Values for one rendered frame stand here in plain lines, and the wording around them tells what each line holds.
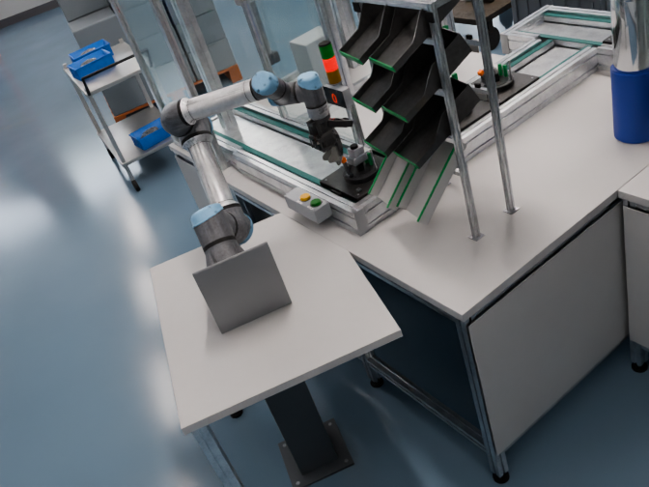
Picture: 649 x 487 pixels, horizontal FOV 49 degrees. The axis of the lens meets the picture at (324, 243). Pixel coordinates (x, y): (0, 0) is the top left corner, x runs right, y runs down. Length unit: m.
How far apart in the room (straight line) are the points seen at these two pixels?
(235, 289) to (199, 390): 0.33
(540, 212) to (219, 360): 1.16
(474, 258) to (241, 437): 1.43
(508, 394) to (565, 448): 0.44
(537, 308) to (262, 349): 0.90
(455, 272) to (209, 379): 0.83
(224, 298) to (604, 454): 1.48
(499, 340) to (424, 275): 0.31
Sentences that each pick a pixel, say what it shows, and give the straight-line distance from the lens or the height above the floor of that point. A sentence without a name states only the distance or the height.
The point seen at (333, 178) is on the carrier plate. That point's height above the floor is 0.97.
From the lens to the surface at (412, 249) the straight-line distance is 2.42.
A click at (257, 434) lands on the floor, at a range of 3.22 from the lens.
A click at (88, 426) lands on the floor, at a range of 3.73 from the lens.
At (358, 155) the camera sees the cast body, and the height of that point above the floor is 1.06.
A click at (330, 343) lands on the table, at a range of 2.17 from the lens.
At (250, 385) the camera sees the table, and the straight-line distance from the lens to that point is 2.15.
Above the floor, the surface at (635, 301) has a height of 0.38.
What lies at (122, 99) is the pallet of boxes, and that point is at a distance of 6.66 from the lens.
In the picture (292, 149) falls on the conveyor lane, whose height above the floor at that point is 0.92.
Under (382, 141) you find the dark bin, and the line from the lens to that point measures 2.36.
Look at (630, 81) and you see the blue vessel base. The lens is 2.66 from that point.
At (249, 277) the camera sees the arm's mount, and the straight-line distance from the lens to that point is 2.27.
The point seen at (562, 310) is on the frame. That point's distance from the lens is 2.55.
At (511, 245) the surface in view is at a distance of 2.35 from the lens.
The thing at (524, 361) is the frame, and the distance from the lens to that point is 2.50.
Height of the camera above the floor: 2.30
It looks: 34 degrees down
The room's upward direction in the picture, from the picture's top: 19 degrees counter-clockwise
